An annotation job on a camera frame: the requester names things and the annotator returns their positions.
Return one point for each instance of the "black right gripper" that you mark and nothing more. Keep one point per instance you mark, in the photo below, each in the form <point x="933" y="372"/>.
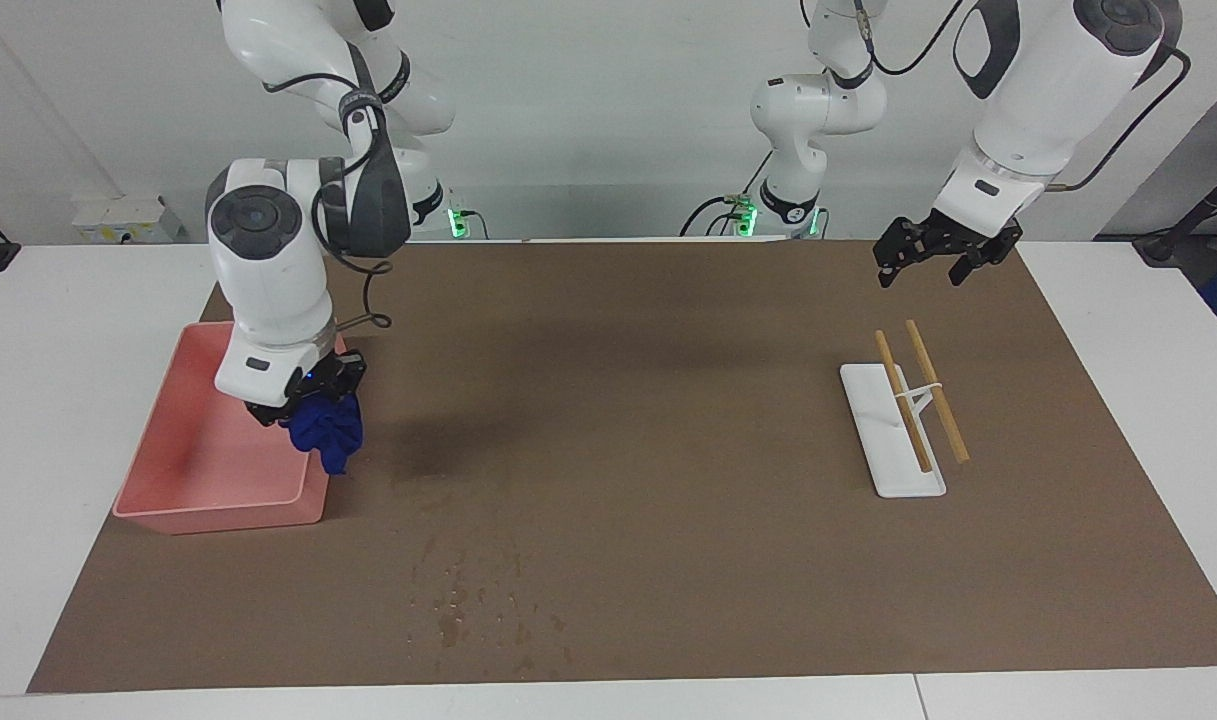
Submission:
<point x="316" y="385"/>

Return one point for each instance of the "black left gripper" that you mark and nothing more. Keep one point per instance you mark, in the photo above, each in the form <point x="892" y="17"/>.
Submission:
<point x="965" y="233"/>

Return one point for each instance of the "blue towel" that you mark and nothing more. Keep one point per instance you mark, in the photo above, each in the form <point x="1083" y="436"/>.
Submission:
<point x="328" y="435"/>

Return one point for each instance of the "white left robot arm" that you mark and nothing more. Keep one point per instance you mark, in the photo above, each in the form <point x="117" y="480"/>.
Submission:
<point x="1048" y="90"/>

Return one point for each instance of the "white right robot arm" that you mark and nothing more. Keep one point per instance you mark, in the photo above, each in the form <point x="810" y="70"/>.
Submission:
<point x="268" y="280"/>

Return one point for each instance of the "pink plastic bin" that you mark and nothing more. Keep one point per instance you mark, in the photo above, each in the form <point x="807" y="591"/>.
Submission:
<point x="198" y="470"/>

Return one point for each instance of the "wooden rack rod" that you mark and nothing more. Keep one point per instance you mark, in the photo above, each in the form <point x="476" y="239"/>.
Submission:
<point x="903" y="400"/>
<point x="936" y="390"/>

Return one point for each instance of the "black floor stand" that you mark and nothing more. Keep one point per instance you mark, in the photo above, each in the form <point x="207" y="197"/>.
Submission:
<point x="1158" y="247"/>

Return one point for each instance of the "white socket box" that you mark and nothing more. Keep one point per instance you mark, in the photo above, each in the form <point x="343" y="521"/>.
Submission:
<point x="128" y="215"/>

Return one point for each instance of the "brown table mat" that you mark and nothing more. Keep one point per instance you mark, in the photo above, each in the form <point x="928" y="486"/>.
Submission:
<point x="668" y="450"/>

